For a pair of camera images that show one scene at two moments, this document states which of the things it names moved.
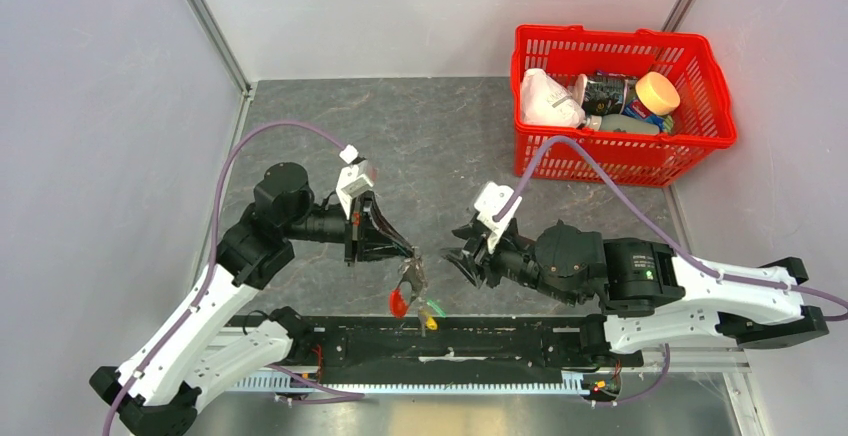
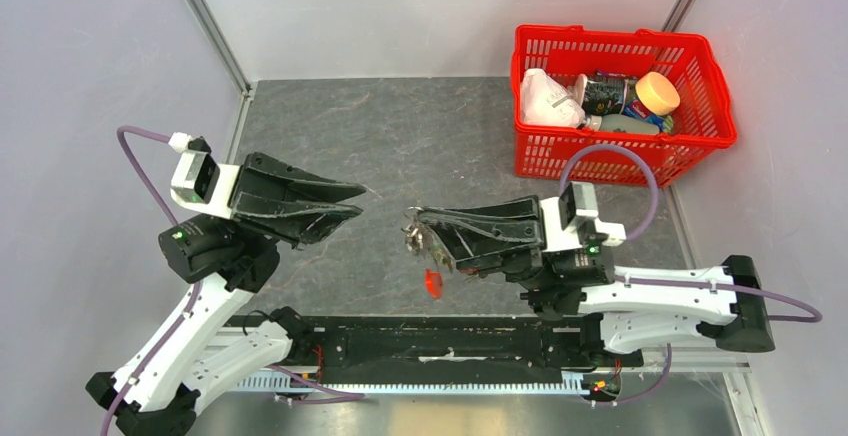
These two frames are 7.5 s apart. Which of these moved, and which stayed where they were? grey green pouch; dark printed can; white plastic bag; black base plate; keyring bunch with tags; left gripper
Moved: keyring bunch with tags; left gripper
Stayed: dark printed can; grey green pouch; white plastic bag; black base plate
